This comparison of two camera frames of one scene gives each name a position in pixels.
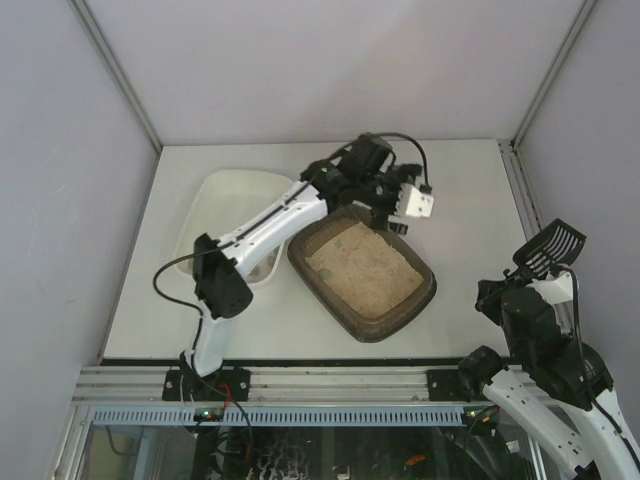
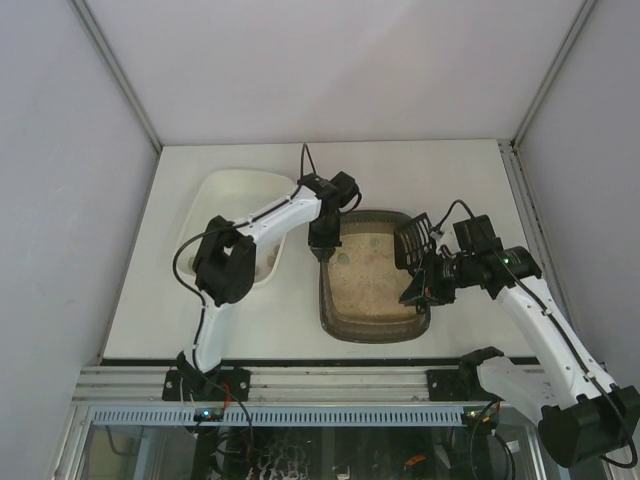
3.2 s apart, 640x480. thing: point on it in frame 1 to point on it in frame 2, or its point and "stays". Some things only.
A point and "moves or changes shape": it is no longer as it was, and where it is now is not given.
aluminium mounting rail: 114,384 stays
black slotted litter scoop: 558,243 to 412,243
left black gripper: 388,201 to 324,245
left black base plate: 226,385 stays
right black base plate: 468,382 stays
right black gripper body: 500,291 to 425,275
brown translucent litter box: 371,280 moves or changes shape
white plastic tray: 216,200 stays
